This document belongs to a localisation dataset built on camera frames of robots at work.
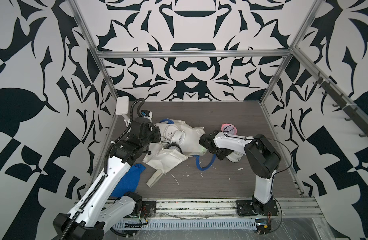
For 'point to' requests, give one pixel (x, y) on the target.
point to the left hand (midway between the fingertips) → (155, 126)
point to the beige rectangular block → (155, 177)
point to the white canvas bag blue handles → (164, 159)
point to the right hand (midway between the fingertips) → (229, 150)
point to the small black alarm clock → (175, 146)
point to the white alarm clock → (178, 137)
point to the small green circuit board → (262, 226)
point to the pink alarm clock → (229, 128)
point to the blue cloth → (129, 181)
